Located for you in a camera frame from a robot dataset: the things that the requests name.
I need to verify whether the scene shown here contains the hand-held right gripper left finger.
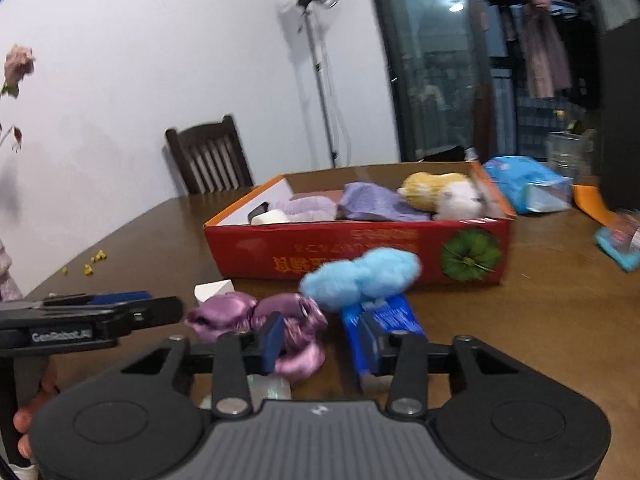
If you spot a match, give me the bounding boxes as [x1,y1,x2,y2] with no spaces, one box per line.
[120,312,287,418]

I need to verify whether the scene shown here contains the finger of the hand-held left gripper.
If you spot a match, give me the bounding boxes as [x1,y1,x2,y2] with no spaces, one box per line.
[117,296,184,336]
[42,291,152,307]

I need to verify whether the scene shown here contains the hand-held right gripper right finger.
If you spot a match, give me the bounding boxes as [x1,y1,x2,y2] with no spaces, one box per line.
[357,310,523,418]

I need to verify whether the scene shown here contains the purple satin scrunchie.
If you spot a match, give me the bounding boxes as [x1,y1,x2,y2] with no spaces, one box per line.
[185,292,328,386]

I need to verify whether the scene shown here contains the light blue fluffy toy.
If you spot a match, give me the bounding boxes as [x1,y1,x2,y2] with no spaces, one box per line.
[299,247,422,311]

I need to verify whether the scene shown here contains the red cardboard box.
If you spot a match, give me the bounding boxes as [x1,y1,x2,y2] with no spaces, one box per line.
[202,160,517,292]

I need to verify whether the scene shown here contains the lavender fluffy towel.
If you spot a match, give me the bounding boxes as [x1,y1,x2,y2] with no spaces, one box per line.
[270,195,343,222]

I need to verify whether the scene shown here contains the purple knitted cloth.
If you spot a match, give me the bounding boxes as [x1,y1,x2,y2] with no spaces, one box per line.
[336,181,431,222]

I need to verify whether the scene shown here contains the yellow and white plush toy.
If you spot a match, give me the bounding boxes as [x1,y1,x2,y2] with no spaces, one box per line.
[397,171,493,221]

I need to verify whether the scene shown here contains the person's left hand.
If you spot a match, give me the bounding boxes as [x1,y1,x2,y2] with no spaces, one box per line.
[12,362,60,461]

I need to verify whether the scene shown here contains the dark blue packet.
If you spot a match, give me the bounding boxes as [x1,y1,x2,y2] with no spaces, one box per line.
[340,292,430,392]

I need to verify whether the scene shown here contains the scattered yellow petals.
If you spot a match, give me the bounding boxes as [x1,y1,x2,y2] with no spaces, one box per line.
[60,249,108,277]

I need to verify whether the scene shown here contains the white paper piece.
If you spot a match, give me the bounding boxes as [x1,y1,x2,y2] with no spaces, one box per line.
[194,279,236,306]

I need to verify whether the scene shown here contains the pink patterned cloth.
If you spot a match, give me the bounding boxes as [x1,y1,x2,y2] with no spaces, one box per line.
[0,240,23,302]

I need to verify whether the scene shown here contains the white foam block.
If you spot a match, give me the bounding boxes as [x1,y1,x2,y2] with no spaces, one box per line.
[250,209,291,226]

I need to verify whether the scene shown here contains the dark wooden chair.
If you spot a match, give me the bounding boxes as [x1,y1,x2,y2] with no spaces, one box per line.
[165,115,256,196]

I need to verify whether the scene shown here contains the dark cloth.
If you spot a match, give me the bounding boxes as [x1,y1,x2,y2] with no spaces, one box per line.
[420,146,468,162]

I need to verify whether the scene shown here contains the light blue tissue packet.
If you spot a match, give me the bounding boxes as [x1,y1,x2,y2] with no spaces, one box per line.
[482,156,575,215]

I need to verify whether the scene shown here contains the dried pink rose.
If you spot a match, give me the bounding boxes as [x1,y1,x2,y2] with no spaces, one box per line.
[0,45,37,153]

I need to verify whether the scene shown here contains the orange cardboard piece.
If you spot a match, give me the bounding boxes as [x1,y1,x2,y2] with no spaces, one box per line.
[571,184,618,228]

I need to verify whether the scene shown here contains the glass sliding door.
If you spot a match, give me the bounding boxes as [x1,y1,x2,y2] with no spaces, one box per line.
[362,0,640,166]

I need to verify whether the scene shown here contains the blue snack packet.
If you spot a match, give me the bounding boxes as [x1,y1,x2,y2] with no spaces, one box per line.
[594,210,640,273]

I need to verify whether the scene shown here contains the clear plastic container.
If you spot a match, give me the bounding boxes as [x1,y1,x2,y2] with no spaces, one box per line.
[546,131,597,183]

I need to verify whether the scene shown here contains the blue plastic crate stack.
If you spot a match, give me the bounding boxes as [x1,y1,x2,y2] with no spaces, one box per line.
[515,95,573,158]

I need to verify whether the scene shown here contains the black light stand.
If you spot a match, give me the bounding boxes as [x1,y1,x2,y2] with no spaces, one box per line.
[285,0,351,168]

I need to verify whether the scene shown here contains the rack of hanging clothes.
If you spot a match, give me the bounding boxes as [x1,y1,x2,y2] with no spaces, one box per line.
[475,0,601,106]

